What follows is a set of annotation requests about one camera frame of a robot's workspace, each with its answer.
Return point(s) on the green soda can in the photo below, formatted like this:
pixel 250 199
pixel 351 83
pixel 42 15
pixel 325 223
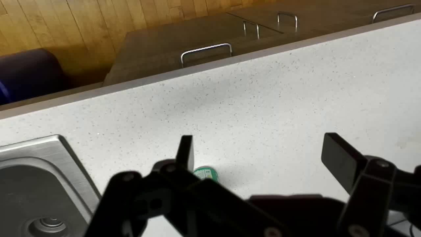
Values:
pixel 207 173

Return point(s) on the stainless steel double sink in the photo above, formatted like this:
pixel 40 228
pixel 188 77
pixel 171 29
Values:
pixel 45 191

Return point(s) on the wooden lower cabinets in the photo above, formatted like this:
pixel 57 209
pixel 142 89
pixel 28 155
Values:
pixel 201 40

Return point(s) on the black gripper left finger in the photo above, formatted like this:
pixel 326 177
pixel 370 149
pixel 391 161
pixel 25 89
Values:
pixel 194 207

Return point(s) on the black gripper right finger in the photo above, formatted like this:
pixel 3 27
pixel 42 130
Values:
pixel 375 187

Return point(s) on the dark blue bin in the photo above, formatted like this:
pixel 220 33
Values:
pixel 30 74

